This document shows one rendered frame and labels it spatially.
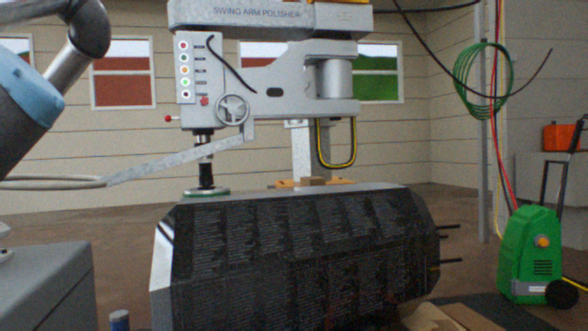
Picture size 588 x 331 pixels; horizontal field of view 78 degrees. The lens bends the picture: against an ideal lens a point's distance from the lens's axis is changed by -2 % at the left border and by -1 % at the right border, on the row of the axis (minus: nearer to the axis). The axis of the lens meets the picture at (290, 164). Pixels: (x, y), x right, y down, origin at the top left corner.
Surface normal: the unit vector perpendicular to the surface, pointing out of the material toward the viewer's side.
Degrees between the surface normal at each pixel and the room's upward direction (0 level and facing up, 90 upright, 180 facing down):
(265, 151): 90
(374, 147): 90
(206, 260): 45
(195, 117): 90
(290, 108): 90
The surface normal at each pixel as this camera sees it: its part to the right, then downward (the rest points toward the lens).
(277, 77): 0.28, 0.04
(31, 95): 0.71, 0.38
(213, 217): 0.11, -0.68
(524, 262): -0.13, 0.06
